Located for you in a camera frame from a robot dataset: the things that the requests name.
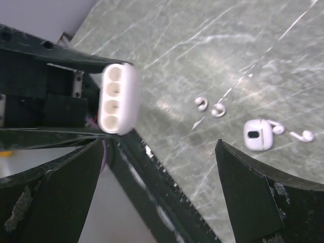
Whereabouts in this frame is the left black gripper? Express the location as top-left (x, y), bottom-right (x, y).
top-left (1, 25), bottom-right (126, 149)

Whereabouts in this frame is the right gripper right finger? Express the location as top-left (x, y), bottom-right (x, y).
top-left (215, 140), bottom-right (323, 242)

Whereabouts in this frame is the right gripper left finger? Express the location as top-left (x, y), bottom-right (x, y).
top-left (1, 139), bottom-right (104, 242)

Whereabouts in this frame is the white clip earbud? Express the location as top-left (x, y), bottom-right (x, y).
top-left (194, 97), bottom-right (209, 112)
top-left (211, 103), bottom-right (226, 118)

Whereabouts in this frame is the white oval earbud case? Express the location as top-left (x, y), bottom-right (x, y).
top-left (97, 62), bottom-right (140, 135)

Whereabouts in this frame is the white square charging case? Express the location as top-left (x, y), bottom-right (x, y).
top-left (243, 119), bottom-right (273, 151)

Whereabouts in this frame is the white stem earbud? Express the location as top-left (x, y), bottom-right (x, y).
top-left (290, 130), bottom-right (314, 143)
top-left (267, 120), bottom-right (285, 135)

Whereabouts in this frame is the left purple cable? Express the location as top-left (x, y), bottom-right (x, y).
top-left (86, 115), bottom-right (113, 175)

